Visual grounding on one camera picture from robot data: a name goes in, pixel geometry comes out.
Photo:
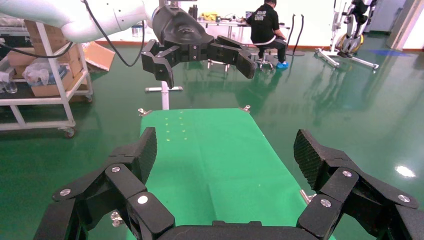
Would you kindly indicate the white office desk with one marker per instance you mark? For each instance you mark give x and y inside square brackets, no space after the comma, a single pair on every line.
[225,24]

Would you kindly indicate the black yellow hanging robot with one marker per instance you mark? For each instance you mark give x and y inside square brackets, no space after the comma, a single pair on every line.
[351,41]

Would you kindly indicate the clear plastic bottles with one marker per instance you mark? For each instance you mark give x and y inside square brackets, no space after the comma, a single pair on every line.
[9,86]

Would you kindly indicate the white metal trolley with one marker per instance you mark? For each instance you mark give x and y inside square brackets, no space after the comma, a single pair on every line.
[33,126]

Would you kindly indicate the black bottle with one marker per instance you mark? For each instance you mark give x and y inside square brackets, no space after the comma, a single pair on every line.
[193,11]

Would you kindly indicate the white metal stand base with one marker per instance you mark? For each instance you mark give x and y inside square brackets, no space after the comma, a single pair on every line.
[165,99]

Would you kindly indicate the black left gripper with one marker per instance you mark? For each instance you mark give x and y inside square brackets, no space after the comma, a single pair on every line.
[182,30]

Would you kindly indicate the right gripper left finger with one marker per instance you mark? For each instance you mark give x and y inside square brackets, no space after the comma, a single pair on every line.
[109,198]

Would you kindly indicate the flat cardboard sheet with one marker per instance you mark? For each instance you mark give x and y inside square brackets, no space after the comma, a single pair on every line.
[99,56]

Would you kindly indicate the silver binder clip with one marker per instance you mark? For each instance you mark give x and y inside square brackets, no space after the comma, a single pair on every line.
[144,112]
[306,197]
[116,218]
[245,108]

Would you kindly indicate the white robot hoist frame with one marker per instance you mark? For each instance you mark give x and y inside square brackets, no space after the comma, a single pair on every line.
[326,56]

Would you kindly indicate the green table cloth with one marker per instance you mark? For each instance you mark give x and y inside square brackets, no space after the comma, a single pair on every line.
[215,159]

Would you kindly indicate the stacked brown cardboard box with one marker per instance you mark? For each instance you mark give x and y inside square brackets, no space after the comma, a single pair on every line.
[30,33]

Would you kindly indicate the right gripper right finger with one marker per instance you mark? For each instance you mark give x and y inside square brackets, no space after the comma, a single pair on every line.
[357,198]

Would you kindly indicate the person in black shirt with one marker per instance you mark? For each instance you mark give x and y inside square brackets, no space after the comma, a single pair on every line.
[263,24]

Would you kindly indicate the clear plastic bag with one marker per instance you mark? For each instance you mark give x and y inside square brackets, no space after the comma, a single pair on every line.
[38,73]

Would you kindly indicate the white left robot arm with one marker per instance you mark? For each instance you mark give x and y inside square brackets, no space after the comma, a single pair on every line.
[82,20]

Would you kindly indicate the chrome swivel stool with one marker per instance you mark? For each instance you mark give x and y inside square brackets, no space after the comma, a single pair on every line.
[265,62]

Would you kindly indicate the yellow item on desk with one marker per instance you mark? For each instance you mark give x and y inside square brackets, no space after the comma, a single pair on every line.
[208,16]

